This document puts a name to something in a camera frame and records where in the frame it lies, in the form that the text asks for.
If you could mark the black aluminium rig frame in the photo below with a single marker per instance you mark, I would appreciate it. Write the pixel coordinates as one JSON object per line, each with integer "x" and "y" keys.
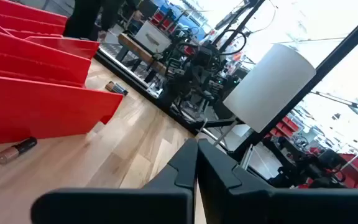
{"x": 337, "y": 52}

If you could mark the red plastic storage bin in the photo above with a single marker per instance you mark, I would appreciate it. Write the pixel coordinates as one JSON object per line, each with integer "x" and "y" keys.
{"x": 57, "y": 46}
{"x": 42, "y": 105}

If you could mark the black copper-top battery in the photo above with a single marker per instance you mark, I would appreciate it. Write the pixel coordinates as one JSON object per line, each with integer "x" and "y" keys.
{"x": 116, "y": 88}
{"x": 20, "y": 148}

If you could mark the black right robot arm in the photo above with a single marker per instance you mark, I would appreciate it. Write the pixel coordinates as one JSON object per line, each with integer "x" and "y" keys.
{"x": 197, "y": 71}

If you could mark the wooden bench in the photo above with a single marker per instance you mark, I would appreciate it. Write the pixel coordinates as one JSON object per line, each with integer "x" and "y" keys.
{"x": 135, "y": 49}

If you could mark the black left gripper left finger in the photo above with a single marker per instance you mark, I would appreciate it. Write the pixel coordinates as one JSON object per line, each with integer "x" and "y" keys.
{"x": 154, "y": 205}

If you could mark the white cylindrical lampshade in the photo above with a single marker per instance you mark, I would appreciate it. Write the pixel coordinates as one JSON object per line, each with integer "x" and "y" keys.
{"x": 269, "y": 87}

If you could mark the person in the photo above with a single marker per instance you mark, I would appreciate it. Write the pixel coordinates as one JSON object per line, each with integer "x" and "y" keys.
{"x": 82, "y": 18}

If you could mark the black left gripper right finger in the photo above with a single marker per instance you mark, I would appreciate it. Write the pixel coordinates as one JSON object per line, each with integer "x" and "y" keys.
{"x": 259, "y": 205}

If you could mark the red shelf bins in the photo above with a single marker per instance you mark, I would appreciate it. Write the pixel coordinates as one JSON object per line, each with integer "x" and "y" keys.
{"x": 286, "y": 126}

